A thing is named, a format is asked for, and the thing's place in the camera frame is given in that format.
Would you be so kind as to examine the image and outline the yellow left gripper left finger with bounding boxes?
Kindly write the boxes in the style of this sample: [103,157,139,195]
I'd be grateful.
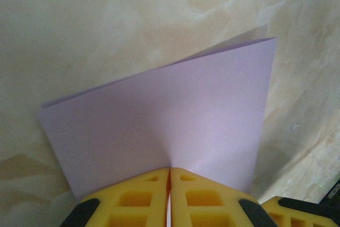
[59,167,171,227]

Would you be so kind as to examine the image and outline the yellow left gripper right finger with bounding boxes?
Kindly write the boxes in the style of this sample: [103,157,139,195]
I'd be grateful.
[169,167,268,227]

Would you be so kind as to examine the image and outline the purple paper sheet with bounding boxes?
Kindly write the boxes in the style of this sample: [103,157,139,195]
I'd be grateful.
[39,36,277,203]

